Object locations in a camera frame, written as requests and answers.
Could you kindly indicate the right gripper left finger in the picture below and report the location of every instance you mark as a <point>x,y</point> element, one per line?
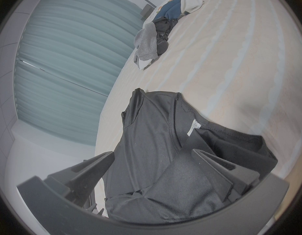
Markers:
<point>77,182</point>

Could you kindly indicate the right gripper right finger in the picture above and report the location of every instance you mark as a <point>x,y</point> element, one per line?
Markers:
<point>222,177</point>

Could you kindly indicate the black T-shirt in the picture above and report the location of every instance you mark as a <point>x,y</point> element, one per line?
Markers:
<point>151,141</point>

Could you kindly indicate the blue-green curtain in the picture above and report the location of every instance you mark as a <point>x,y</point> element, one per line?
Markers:
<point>75,28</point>
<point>57,106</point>

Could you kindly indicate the bed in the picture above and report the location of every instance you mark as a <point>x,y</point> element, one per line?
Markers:
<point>226,70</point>

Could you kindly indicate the white garment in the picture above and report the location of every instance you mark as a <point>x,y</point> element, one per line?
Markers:
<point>144,64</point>

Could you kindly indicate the black garment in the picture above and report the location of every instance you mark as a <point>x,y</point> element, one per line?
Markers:
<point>163,45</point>

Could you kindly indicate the light grey garment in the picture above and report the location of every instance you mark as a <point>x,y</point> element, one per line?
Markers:
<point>147,43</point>

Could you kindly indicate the dark blue garment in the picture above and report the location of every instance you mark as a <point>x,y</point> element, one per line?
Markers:
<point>171,8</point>

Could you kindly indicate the white knitted sweater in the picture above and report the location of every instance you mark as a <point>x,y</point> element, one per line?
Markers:
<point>191,2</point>

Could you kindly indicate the white printed pillow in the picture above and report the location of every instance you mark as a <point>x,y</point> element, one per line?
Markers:
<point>154,12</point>

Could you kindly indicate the grey bedside table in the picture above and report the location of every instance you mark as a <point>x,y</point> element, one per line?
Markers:
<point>146,10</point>

